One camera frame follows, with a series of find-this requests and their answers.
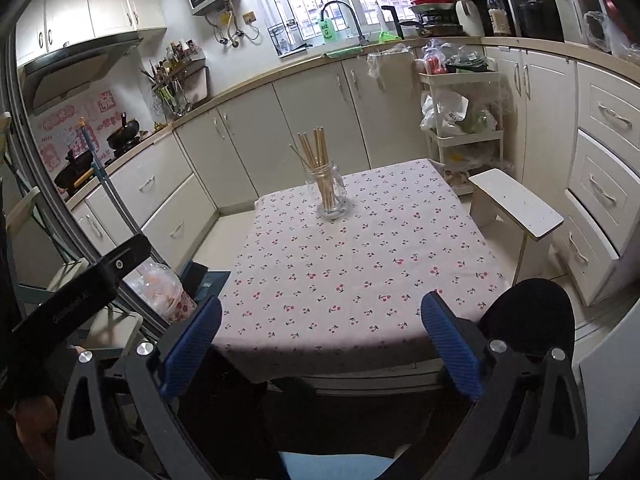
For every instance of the clear glass jar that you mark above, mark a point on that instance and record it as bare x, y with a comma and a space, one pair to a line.
341, 195

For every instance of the green dish cloth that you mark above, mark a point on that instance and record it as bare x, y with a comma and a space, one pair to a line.
345, 53

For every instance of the grey range hood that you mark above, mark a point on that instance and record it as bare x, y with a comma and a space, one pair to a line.
70, 70

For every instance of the white thermos jug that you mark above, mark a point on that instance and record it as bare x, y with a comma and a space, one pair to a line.
470, 20

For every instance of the beige kitchen countertop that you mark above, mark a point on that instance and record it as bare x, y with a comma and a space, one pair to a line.
550, 45

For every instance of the hanging kitchen utensils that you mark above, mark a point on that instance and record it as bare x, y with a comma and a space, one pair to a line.
167, 95

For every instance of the clear hanging plastic bag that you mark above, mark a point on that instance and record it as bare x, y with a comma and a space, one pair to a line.
382, 62

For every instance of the curved metal faucet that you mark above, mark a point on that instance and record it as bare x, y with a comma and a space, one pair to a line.
357, 27

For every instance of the metal wall spice rack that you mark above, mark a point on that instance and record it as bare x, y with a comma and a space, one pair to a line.
187, 62

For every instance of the small white stool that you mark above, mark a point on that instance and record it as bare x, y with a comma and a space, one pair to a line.
520, 205

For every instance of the white electric water boiler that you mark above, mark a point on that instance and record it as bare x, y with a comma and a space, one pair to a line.
572, 10

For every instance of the bunch of wooden chopsticks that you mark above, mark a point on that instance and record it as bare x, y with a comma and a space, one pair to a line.
321, 150

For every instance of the stack of pots and pans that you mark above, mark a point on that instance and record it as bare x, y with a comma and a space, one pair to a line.
432, 5

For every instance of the grey sliding door frame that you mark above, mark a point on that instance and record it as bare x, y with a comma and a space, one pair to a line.
40, 185

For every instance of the cream flat wall cabinets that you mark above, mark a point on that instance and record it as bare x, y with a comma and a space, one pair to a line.
100, 7

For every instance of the cream panelled base cabinets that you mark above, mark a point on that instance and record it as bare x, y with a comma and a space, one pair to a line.
550, 110

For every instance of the blue mop pole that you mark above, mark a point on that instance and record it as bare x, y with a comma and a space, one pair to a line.
102, 166

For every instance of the green dish soap bottle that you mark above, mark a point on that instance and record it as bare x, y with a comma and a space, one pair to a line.
326, 32

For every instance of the cream double-door base cabinets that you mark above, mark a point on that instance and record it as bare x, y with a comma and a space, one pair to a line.
300, 100

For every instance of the black wok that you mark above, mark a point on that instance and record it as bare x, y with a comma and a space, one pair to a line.
122, 136
75, 172

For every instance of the yellowed wall socket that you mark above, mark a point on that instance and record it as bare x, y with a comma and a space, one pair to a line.
249, 16

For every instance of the white tiered trolley cart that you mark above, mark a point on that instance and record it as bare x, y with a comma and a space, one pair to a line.
460, 77

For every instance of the black countertop stand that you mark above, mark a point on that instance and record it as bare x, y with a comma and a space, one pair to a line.
396, 22

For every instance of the blue dustpan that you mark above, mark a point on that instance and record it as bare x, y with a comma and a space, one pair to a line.
215, 282

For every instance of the clear plastic bottle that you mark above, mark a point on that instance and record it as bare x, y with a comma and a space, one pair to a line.
496, 17

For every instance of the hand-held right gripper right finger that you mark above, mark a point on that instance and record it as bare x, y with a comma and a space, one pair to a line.
452, 347

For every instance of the bag of green vegetables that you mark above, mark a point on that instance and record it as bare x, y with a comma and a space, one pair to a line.
477, 121

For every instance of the pink wall stickers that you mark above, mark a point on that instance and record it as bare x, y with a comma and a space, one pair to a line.
55, 135

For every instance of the pink printed trash bin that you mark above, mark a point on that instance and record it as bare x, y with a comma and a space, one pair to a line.
170, 302

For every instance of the person's left hand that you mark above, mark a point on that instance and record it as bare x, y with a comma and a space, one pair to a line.
37, 417

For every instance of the black electric kettle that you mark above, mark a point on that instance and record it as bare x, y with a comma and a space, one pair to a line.
537, 12

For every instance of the crumpled clear plastic bag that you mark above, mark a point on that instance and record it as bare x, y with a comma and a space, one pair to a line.
607, 30

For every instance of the white cutting board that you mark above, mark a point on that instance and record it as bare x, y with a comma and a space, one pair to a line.
200, 85

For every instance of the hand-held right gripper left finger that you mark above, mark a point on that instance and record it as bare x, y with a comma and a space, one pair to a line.
192, 347

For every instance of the black round stool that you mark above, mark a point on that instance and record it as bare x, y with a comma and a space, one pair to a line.
530, 315

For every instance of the white framed window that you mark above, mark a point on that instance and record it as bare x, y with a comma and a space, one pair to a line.
300, 0

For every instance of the row of condiment bottles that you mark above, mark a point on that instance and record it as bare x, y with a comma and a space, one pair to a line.
180, 50

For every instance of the cream two-drawer base cabinet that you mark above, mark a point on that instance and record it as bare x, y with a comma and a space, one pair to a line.
160, 170

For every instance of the white plastic shopping bags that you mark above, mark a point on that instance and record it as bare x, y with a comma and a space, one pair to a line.
445, 115

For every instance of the black bowl in plastic bag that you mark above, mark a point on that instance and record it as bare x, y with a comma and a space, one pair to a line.
465, 64

